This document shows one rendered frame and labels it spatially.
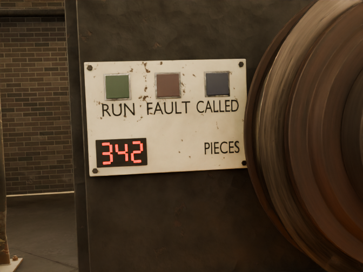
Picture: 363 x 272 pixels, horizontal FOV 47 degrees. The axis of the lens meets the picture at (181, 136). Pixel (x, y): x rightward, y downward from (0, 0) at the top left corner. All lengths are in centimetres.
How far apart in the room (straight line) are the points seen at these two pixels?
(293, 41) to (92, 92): 31
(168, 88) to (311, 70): 23
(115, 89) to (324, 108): 31
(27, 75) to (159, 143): 620
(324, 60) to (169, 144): 27
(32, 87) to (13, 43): 70
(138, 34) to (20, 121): 617
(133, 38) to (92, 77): 9
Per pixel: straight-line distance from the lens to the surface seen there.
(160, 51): 70
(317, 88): 57
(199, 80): 68
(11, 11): 670
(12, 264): 369
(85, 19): 71
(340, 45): 60
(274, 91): 57
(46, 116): 675
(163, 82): 67
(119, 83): 67
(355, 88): 56
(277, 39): 65
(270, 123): 57
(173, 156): 68
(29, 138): 681
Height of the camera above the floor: 115
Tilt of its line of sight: 3 degrees down
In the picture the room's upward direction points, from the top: 2 degrees counter-clockwise
